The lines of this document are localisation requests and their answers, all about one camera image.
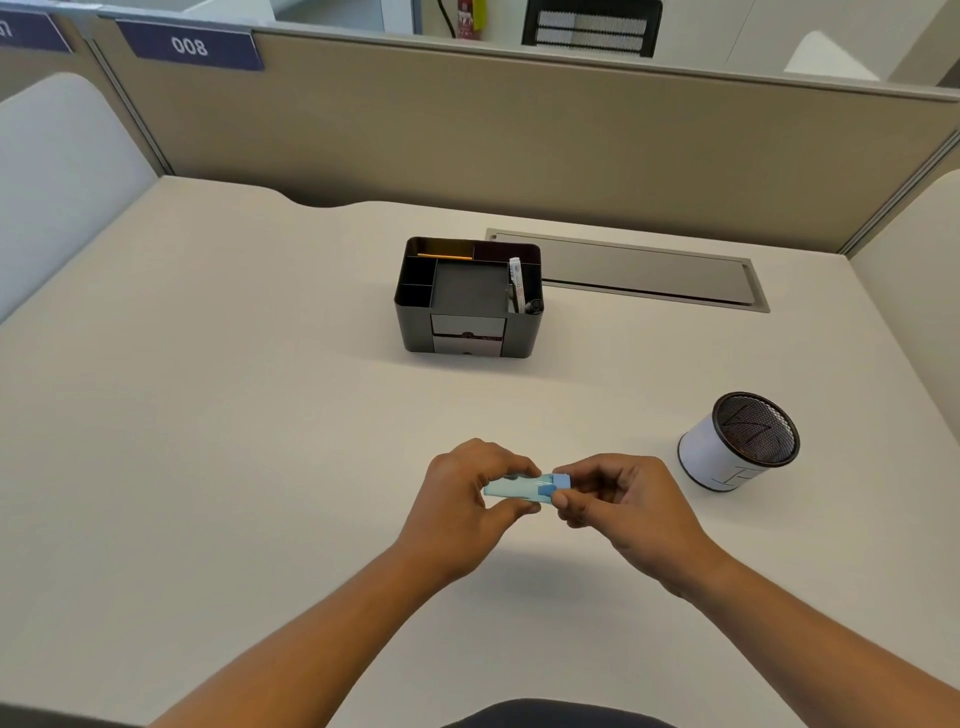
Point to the person's left hand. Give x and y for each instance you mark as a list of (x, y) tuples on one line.
[(450, 517)]

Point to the person's right hand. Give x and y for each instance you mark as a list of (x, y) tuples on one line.
[(637, 517)]

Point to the person's right thumb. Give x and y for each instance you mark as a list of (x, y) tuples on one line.
[(570, 499)]

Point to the person's left thumb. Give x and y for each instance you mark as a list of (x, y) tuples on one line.
[(514, 509)]

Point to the light blue plastic case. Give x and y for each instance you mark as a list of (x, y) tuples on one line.
[(525, 487)]

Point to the person's right forearm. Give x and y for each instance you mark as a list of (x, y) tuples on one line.
[(817, 645)]

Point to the person's left forearm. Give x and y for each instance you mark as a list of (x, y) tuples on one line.
[(300, 645)]

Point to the white mesh pen cup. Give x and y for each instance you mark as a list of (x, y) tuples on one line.
[(739, 442)]

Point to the person's dark clothing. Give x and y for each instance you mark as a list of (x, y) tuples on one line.
[(559, 714)]

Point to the black desk organizer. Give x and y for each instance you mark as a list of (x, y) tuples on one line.
[(469, 296)]

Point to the yellow pencil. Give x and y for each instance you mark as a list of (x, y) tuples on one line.
[(444, 256)]

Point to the beige desk partition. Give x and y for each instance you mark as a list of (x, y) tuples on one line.
[(487, 127)]

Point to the white side divider panel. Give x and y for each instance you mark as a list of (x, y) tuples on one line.
[(64, 180), (911, 315)]

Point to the black mesh office chair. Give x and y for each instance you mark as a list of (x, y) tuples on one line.
[(592, 26)]

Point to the red fire extinguisher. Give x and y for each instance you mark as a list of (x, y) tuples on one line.
[(469, 19)]

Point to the blue number sign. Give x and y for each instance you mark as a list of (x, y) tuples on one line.
[(30, 31), (191, 45)]

